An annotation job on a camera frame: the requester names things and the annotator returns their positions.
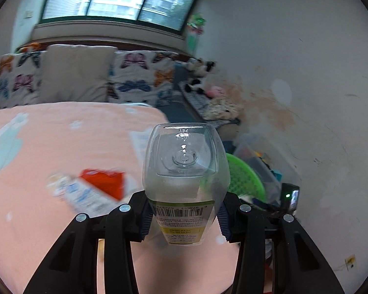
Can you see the clear plastic storage box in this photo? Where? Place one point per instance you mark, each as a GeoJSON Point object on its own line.
{"type": "Point", "coordinates": [263, 159]}

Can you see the orange plush toy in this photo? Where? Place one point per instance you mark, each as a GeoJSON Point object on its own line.
{"type": "Point", "coordinates": [29, 47]}

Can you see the beige pillow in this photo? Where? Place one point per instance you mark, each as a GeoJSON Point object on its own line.
{"type": "Point", "coordinates": [76, 73]}

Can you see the clear plastic bottle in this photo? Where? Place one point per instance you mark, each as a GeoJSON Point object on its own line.
{"type": "Point", "coordinates": [184, 159]}

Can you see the butterfly print pillow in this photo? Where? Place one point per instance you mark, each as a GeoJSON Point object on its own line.
{"type": "Point", "coordinates": [17, 79]}
{"type": "Point", "coordinates": [141, 79]}

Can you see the grey plush toy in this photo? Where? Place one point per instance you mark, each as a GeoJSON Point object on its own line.
{"type": "Point", "coordinates": [190, 66]}

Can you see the green wall decoration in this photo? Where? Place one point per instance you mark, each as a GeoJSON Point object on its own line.
{"type": "Point", "coordinates": [196, 24]}

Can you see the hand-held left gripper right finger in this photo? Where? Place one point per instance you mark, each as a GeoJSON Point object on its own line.
{"type": "Point", "coordinates": [224, 222]}

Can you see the pink plush toy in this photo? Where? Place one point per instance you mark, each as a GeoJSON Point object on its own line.
{"type": "Point", "coordinates": [216, 91]}

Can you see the grey patterned cushion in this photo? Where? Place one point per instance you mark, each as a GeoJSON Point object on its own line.
{"type": "Point", "coordinates": [196, 101]}

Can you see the white wall switch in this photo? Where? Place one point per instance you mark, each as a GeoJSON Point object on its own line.
{"type": "Point", "coordinates": [29, 14]}

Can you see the green plastic mesh basket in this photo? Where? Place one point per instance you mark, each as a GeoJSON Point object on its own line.
{"type": "Point", "coordinates": [245, 177]}

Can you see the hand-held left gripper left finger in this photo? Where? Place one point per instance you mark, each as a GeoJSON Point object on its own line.
{"type": "Point", "coordinates": [145, 220]}

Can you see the cream printed cloth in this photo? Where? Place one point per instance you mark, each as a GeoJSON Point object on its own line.
{"type": "Point", "coordinates": [222, 108]}

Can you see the white printed packet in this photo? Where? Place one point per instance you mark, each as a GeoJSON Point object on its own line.
{"type": "Point", "coordinates": [76, 194]}

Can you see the black and white cow plush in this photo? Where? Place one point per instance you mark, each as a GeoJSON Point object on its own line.
{"type": "Point", "coordinates": [201, 82]}

